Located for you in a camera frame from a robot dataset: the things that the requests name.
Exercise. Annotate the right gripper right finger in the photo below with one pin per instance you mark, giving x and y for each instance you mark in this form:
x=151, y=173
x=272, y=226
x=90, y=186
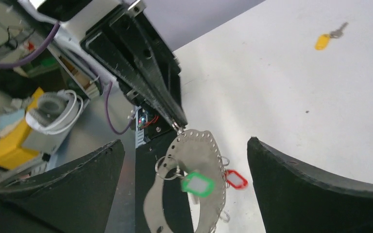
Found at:
x=296, y=197

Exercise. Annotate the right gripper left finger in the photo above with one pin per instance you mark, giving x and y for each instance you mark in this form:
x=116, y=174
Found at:
x=73, y=198

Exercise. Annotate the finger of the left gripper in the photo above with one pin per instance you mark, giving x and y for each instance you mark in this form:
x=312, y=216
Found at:
x=130, y=48

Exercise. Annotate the perforated metal ring plate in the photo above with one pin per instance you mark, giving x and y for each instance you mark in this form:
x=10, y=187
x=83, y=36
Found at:
x=195, y=151

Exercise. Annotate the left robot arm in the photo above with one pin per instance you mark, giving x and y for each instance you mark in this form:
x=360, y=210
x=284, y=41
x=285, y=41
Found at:
x=75, y=18

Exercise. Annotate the red key tag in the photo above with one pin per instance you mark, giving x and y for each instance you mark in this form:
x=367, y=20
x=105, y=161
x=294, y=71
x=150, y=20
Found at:
x=235, y=179

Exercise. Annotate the yellow box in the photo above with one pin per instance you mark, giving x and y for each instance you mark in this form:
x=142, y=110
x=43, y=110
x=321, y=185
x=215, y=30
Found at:
x=14, y=131

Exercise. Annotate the grey white headphones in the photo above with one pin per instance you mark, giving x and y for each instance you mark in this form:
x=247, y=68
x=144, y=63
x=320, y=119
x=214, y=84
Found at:
x=55, y=112

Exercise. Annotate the green key tag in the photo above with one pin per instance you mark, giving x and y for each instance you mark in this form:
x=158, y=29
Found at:
x=197, y=184

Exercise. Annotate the key with yellow tag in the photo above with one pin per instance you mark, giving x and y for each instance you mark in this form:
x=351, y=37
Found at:
x=324, y=39

